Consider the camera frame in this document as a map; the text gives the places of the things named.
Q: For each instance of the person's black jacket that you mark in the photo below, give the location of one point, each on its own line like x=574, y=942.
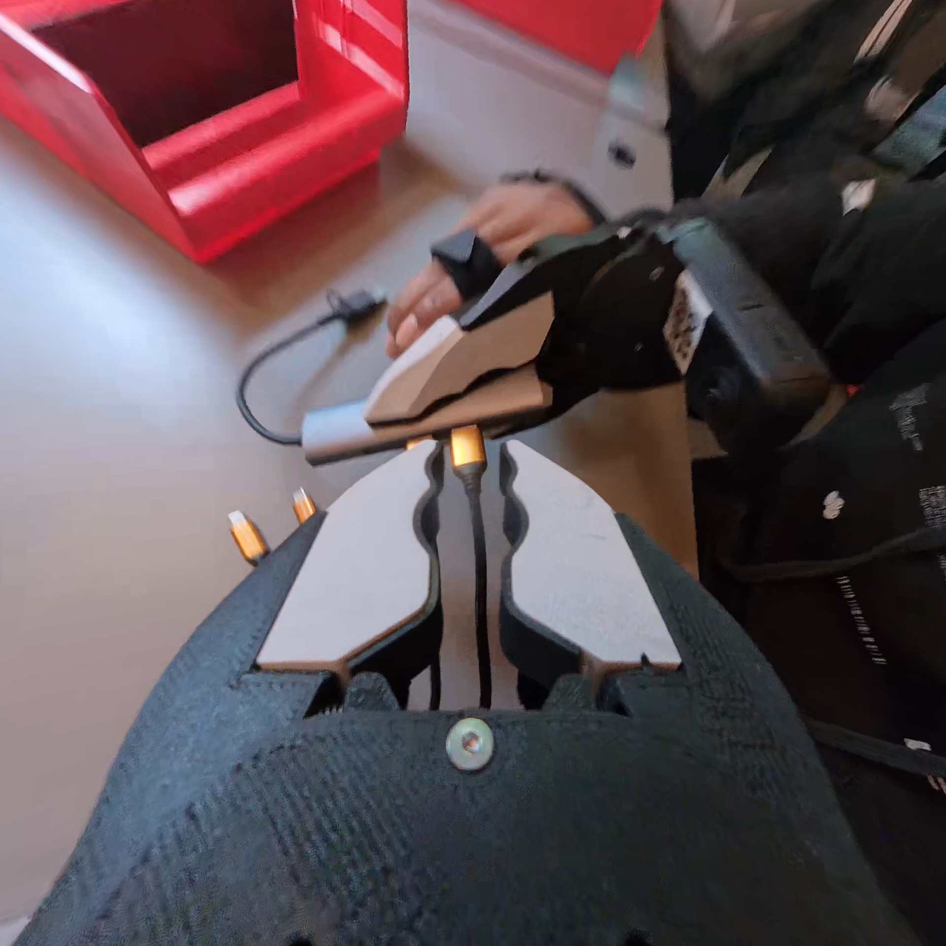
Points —
x=776, y=89

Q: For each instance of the red plastic bin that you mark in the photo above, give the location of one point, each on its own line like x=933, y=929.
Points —
x=244, y=170
x=562, y=29

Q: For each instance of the person's right hand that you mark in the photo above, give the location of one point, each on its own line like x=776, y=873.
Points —
x=525, y=214

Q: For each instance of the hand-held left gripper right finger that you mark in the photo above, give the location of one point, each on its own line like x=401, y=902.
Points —
x=584, y=576

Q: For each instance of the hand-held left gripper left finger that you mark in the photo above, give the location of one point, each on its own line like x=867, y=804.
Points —
x=347, y=576

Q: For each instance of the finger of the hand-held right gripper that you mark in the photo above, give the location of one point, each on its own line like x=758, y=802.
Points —
x=488, y=347
x=480, y=410

